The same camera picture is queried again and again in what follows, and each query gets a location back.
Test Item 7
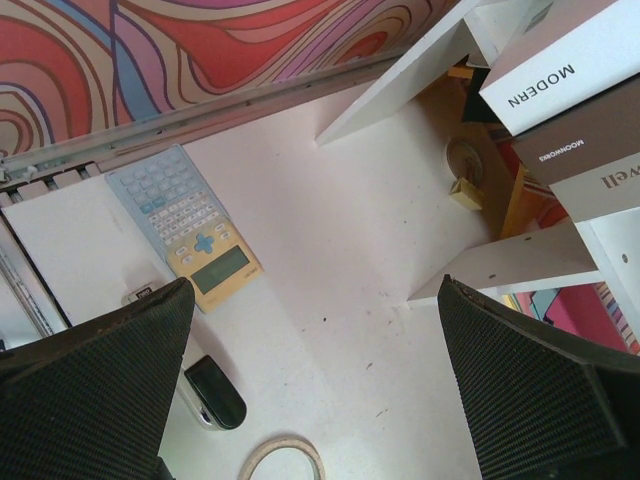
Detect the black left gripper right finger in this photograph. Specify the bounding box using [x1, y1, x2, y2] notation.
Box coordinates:
[437, 276, 639, 479]

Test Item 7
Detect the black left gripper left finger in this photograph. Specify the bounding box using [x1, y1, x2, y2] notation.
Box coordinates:
[1, 279, 195, 479]

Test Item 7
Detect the white wooden bookshelf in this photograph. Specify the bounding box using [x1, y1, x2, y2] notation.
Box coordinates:
[408, 208, 639, 353]

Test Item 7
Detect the stack of coloured paper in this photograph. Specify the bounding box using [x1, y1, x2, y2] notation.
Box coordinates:
[501, 282, 639, 356]

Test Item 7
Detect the black stapler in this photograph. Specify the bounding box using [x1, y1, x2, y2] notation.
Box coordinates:
[185, 355, 247, 430]

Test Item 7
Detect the masking tape roll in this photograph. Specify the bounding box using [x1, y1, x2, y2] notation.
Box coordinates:
[237, 434, 327, 479]

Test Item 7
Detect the calculator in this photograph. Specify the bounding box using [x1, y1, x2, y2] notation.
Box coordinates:
[105, 145, 262, 314]

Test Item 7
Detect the yellow sticky note pad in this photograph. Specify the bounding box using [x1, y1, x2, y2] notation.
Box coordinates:
[449, 178, 484, 211]

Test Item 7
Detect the brown book Fredonia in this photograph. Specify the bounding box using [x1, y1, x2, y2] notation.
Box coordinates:
[512, 75, 639, 186]

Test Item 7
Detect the white book Mademoiselle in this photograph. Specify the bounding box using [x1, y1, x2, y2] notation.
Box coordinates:
[479, 0, 639, 136]

